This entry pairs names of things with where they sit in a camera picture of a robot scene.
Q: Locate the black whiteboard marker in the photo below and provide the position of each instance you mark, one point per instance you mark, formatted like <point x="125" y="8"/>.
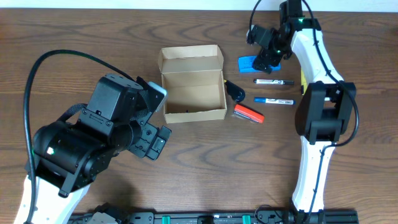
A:
<point x="273" y="82"/>

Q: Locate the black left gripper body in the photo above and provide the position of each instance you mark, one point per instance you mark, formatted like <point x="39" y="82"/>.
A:
<point x="150" y="141"/>

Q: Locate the blue whiteboard marker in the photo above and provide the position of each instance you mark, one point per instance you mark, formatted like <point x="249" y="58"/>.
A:
<point x="273" y="101"/>

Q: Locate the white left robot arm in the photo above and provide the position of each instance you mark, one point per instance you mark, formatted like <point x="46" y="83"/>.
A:
<point x="69" y="153"/>

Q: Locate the blue plastic eraser holder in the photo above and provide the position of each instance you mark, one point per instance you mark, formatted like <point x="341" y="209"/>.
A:
<point x="245" y="64"/>

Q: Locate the black correction tape dispenser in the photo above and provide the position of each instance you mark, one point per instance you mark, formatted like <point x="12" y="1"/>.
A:
<point x="234" y="91"/>

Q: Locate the orange stapler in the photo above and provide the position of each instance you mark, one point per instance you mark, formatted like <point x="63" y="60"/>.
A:
<point x="248" y="113"/>

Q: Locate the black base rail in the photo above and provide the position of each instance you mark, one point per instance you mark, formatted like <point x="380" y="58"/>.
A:
<point x="263" y="214"/>

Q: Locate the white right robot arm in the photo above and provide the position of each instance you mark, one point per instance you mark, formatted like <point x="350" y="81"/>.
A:
<point x="327" y="116"/>

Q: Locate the yellow highlighter pen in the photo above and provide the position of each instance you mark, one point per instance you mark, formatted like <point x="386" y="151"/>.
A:
<point x="303" y="83"/>

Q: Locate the brown cardboard box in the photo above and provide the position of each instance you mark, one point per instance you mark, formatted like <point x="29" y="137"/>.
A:
<point x="193" y="78"/>

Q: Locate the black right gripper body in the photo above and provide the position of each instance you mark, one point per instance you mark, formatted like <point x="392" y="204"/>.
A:
<point x="265" y="58"/>

